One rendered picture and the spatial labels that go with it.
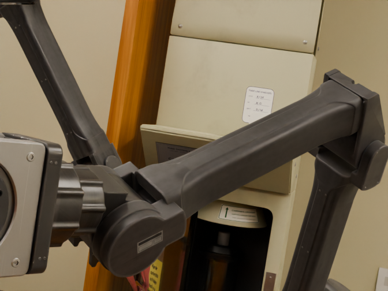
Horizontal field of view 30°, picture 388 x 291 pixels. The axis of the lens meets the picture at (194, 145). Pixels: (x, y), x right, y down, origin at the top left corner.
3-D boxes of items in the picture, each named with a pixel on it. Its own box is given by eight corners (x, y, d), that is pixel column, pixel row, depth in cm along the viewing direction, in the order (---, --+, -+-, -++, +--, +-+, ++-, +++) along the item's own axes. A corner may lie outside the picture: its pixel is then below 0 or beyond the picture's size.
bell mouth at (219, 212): (200, 208, 178) (204, 186, 178) (271, 222, 175) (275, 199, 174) (183, 217, 161) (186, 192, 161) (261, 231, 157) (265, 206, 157)
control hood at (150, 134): (148, 168, 162) (155, 124, 161) (291, 194, 155) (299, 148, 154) (131, 171, 150) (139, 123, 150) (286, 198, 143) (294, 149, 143)
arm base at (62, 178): (-19, 253, 70) (-2, 130, 70) (50, 249, 76) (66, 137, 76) (30, 276, 64) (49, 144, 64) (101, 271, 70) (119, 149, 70)
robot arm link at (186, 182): (347, 48, 97) (406, 82, 91) (334, 129, 106) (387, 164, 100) (52, 181, 76) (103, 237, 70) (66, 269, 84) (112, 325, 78)
